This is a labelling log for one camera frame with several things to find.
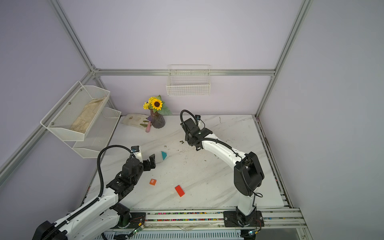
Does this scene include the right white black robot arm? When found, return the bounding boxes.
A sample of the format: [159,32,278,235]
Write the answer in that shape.
[181,118,265,227]

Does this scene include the white lower mesh shelf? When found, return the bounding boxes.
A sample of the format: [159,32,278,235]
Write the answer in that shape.
[72,107,121,159]

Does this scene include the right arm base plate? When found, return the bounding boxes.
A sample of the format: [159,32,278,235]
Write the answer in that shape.
[223,210,265,228]

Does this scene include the red wood block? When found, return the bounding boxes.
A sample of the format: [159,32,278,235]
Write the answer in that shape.
[175,185,185,197]

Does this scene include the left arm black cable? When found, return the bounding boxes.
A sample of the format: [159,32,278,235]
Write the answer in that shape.
[41,144,134,240]

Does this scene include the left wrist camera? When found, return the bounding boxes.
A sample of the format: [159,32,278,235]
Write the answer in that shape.
[130,146,143,162]

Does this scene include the white upper mesh shelf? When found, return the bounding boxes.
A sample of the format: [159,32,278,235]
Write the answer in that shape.
[40,81,110,142]

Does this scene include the orange letter cube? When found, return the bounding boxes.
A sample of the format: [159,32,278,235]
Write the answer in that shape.
[150,179,157,186]

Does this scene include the teal triangular wood block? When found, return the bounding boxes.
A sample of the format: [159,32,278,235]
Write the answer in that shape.
[161,151,167,160]

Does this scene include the beige cloth in shelf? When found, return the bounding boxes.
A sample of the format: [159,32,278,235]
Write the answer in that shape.
[70,97,105,134]

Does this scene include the pink tube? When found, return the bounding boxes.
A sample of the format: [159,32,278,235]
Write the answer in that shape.
[146,121,152,133]

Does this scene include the aluminium front rail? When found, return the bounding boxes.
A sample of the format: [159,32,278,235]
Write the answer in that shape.
[55,207,314,240]

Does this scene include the white wire wall basket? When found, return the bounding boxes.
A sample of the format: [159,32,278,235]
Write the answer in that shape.
[166,65,211,97]

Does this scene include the sunflower bouquet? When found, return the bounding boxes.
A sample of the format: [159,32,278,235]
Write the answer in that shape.
[143,95,172,116]

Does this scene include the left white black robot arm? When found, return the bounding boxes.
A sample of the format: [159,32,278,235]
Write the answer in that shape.
[33,154,156,240]

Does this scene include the dark purple glass vase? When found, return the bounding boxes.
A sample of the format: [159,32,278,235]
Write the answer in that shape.
[149,110,166,129]

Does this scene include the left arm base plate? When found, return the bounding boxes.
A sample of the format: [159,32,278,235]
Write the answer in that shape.
[118,212,147,229]

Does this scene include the white mesh shelf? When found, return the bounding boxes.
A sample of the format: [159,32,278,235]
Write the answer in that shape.
[72,107,121,159]
[40,81,110,142]

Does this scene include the white cloth on table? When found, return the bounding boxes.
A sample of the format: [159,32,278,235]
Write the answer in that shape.
[121,114,149,130]

